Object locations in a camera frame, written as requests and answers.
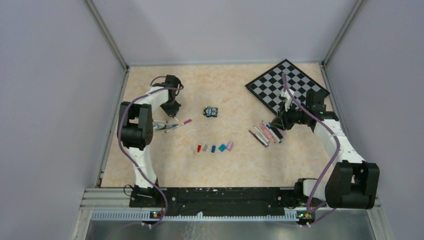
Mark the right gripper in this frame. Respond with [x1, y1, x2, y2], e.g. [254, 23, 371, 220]
[270, 101, 310, 131]

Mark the light pink highlighter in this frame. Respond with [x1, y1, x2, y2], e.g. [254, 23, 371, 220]
[278, 129, 288, 138]

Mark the pink highlighter pen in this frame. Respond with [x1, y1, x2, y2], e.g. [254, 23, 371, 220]
[259, 123, 277, 143]

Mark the blue cap whiteboard marker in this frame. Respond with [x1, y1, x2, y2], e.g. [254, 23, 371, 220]
[265, 123, 282, 144]

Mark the purple pen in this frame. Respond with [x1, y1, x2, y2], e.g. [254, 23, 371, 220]
[248, 129, 269, 148]

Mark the light purple highlighter cap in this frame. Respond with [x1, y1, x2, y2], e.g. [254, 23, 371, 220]
[226, 141, 233, 151]

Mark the light blue highlighter cap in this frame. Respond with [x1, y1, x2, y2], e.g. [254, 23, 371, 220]
[218, 144, 227, 152]

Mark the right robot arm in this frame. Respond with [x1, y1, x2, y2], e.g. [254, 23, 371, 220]
[270, 89, 380, 212]

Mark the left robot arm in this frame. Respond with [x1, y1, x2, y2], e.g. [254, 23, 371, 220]
[116, 74, 184, 207]

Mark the black cap white marker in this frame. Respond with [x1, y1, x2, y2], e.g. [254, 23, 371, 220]
[153, 119, 168, 124]

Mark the black grey chessboard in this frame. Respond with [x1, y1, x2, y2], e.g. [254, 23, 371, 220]
[245, 58, 331, 123]

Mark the blue owl eraser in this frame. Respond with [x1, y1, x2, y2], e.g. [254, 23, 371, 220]
[203, 106, 218, 118]

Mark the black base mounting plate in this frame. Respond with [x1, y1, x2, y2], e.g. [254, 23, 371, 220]
[129, 187, 327, 218]

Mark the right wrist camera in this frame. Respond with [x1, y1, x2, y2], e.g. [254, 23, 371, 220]
[279, 89, 294, 112]

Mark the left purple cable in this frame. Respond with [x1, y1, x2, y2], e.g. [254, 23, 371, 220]
[117, 75, 185, 229]

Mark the purple cable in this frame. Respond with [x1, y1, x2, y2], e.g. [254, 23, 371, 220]
[281, 72, 341, 228]
[117, 75, 185, 229]

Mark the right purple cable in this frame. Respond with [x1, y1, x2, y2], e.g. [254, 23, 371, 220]
[281, 72, 341, 228]

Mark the grey cable duct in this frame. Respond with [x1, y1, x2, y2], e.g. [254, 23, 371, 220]
[91, 210, 299, 222]

